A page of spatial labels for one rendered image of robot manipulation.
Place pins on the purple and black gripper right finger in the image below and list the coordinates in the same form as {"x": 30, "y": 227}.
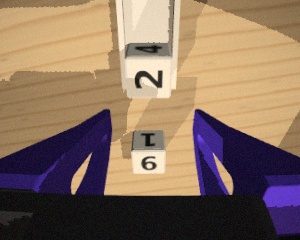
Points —
{"x": 256, "y": 168}

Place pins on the white number cube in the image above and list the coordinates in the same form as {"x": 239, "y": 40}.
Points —
{"x": 148, "y": 68}
{"x": 148, "y": 152}

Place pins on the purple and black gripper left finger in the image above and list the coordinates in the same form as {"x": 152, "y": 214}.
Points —
{"x": 49, "y": 165}

